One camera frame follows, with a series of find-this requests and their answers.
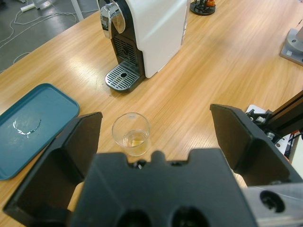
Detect white capsule coffee machine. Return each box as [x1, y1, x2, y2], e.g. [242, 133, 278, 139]
[98, 0, 191, 93]

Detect teal plastic tray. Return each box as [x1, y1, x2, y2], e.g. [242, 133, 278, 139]
[0, 82, 80, 181]

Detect white metal leg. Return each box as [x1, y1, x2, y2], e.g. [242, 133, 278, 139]
[63, 0, 85, 21]

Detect white power strip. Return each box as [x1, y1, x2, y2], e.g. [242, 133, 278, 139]
[20, 3, 36, 12]

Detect black capsule holder with rods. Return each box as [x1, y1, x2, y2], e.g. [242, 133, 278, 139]
[189, 0, 216, 16]

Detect clear drinking glass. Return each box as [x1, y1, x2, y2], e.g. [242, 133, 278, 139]
[111, 112, 152, 157]

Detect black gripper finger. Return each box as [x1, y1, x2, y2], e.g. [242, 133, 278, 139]
[210, 103, 303, 189]
[3, 112, 104, 227]

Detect white mount with dark post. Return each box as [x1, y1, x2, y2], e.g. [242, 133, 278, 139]
[245, 88, 303, 166]

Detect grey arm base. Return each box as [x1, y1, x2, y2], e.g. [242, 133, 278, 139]
[279, 17, 303, 63]

